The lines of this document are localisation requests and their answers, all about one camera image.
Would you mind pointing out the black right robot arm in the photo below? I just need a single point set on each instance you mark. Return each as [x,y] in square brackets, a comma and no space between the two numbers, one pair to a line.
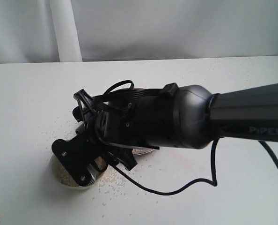
[184,117]

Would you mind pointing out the cream ceramic floral bowl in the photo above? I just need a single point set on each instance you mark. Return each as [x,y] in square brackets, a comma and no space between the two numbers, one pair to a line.
[64,178]

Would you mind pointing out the white backdrop curtain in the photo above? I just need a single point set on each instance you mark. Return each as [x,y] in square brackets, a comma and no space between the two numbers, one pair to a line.
[102,30]

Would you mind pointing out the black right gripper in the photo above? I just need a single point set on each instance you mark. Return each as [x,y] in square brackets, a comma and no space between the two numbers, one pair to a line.
[114,124]

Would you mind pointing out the brown wooden cup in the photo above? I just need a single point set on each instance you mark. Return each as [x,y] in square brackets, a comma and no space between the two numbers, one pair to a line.
[80,129]

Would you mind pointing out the brown granular contents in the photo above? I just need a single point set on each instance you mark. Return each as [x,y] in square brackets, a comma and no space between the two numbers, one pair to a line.
[101,167]

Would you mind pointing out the spilled rice grains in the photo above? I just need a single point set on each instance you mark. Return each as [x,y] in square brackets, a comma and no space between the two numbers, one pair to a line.
[112,184]

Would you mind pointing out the round steel tray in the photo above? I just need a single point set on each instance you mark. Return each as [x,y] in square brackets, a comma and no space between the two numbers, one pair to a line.
[141,151]

